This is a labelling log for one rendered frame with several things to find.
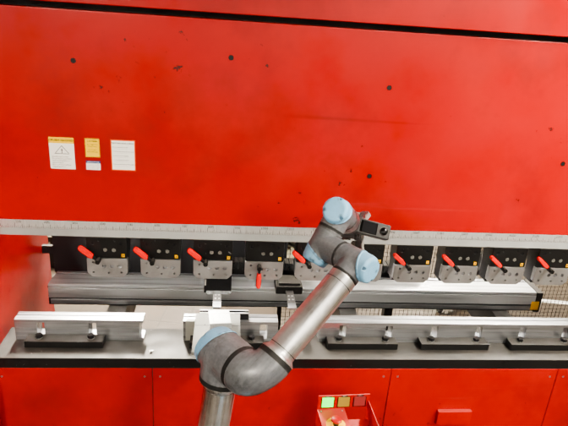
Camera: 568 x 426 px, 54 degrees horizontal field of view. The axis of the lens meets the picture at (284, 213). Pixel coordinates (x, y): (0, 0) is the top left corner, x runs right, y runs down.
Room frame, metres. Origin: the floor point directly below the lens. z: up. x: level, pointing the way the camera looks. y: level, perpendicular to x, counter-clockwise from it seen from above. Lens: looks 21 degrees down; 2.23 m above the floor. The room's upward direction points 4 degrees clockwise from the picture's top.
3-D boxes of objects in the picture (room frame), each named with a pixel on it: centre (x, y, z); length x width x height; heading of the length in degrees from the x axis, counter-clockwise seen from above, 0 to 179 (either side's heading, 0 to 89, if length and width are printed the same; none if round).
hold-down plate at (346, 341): (1.98, -0.37, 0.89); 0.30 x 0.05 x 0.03; 96
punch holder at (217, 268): (1.96, 0.27, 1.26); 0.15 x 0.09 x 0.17; 96
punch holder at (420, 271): (2.05, -0.53, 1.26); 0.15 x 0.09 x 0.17; 96
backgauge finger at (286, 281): (2.16, -0.05, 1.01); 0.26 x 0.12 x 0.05; 6
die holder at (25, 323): (1.91, 0.79, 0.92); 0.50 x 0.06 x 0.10; 96
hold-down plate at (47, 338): (1.84, 0.83, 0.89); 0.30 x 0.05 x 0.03; 96
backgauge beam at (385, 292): (2.31, -0.12, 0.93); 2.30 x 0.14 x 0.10; 96
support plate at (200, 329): (1.82, 0.22, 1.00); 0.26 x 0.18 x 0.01; 6
